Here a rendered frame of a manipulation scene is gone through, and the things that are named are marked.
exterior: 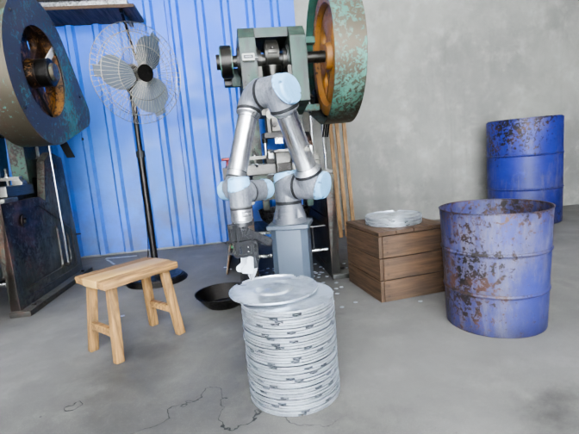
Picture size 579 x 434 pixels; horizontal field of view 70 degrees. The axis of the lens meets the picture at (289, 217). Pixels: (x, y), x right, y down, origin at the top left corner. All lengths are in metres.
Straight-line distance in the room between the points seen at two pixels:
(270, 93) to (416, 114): 2.73
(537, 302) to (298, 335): 0.97
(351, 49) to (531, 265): 1.38
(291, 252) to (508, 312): 0.87
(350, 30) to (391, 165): 1.93
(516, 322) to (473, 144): 2.85
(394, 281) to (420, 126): 2.34
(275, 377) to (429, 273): 1.16
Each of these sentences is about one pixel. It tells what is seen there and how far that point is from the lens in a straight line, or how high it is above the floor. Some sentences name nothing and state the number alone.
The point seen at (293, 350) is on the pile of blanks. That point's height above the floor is 0.21.
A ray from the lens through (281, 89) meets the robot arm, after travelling 1.56.
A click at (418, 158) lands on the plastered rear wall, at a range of 4.17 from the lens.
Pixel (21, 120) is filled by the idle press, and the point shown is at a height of 1.04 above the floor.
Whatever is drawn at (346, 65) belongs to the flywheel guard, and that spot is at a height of 1.20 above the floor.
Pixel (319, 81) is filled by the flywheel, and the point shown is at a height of 1.23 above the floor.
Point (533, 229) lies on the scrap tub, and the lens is 1.72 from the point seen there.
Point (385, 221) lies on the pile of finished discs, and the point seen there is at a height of 0.38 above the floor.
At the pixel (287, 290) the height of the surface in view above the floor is 0.33.
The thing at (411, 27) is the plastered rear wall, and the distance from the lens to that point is 4.29.
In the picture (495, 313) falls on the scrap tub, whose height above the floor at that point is 0.10.
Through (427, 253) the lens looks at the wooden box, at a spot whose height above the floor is 0.21.
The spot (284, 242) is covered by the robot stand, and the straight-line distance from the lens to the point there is 1.81.
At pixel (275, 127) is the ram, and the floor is 0.91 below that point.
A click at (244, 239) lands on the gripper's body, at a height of 0.48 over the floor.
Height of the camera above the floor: 0.76
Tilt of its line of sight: 9 degrees down
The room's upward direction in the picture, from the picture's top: 5 degrees counter-clockwise
